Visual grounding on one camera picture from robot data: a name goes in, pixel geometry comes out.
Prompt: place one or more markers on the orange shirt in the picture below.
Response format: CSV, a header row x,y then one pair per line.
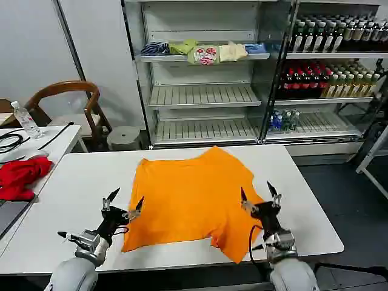
x,y
188,197

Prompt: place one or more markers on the clear plastic water bottle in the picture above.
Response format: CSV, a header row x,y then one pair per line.
x,y
27,121

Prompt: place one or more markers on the grey round stool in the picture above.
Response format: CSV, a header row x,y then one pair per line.
x,y
124,136

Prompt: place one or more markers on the brown wooden chair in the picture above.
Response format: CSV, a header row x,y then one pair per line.
x,y
60,86

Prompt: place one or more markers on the red cloth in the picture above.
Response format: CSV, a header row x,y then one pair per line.
x,y
18,179

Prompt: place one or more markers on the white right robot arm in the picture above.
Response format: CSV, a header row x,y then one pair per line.
x,y
291,269

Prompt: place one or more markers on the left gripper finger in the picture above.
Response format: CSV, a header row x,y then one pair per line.
x,y
133,212
106,202

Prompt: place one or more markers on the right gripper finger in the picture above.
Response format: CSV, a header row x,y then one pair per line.
x,y
246,206
275,198

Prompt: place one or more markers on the steel shelf unit with cloths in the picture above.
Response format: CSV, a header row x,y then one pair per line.
x,y
206,97

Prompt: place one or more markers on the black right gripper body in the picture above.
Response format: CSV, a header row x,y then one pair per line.
x,y
268,216

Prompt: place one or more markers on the white metal table frame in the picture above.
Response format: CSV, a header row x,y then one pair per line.
x,y
373,149

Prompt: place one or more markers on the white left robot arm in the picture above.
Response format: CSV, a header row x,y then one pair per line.
x,y
75,272

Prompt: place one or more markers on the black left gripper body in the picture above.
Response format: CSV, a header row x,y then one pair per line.
x,y
112,219

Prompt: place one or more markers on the steel shelf unit with bottles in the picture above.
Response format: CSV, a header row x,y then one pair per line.
x,y
318,75

